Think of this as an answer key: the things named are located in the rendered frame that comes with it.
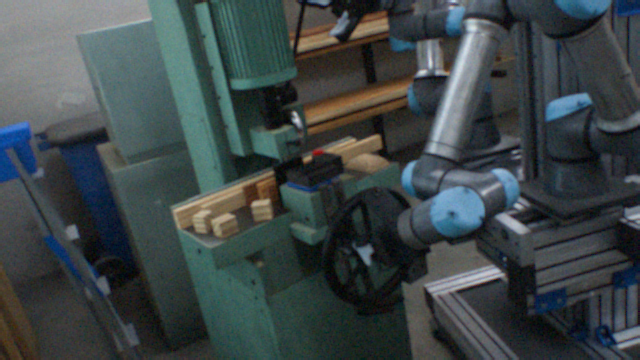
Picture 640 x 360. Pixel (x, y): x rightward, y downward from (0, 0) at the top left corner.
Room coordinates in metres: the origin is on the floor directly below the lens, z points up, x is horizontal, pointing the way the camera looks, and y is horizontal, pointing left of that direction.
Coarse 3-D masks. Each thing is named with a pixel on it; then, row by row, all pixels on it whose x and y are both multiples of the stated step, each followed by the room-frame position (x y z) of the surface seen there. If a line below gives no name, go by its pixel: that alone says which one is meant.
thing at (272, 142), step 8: (256, 128) 1.47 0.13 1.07; (264, 128) 1.45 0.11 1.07; (280, 128) 1.41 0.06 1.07; (288, 128) 1.39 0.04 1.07; (256, 136) 1.45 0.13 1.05; (264, 136) 1.41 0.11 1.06; (272, 136) 1.37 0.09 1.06; (280, 136) 1.37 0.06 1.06; (288, 136) 1.39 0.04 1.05; (296, 136) 1.40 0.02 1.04; (256, 144) 1.46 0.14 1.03; (264, 144) 1.42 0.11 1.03; (272, 144) 1.38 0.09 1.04; (280, 144) 1.37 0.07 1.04; (256, 152) 1.46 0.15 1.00; (264, 152) 1.43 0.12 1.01; (272, 152) 1.39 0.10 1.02; (280, 152) 1.37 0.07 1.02; (288, 152) 1.38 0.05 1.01; (296, 152) 1.40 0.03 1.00
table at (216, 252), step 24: (384, 168) 1.41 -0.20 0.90; (240, 216) 1.27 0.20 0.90; (288, 216) 1.23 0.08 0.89; (360, 216) 1.23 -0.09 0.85; (192, 240) 1.20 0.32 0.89; (216, 240) 1.15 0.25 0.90; (240, 240) 1.15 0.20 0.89; (264, 240) 1.19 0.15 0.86; (312, 240) 1.15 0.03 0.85; (216, 264) 1.12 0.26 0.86
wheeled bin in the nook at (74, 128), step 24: (72, 120) 3.11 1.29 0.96; (96, 120) 2.94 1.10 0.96; (48, 144) 2.83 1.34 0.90; (72, 144) 2.82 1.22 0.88; (96, 144) 2.87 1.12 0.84; (72, 168) 2.82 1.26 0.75; (96, 168) 2.87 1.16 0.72; (96, 192) 2.86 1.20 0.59; (96, 216) 2.85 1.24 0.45; (96, 240) 3.14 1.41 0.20; (120, 240) 2.90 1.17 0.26; (96, 264) 2.81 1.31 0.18; (120, 264) 2.85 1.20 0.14
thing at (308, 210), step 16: (352, 176) 1.23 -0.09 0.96; (288, 192) 1.23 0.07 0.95; (304, 192) 1.19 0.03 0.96; (352, 192) 1.22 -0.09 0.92; (288, 208) 1.25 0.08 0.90; (304, 208) 1.18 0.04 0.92; (320, 208) 1.17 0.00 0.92; (336, 208) 1.19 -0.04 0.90; (304, 224) 1.20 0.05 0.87; (320, 224) 1.16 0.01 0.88
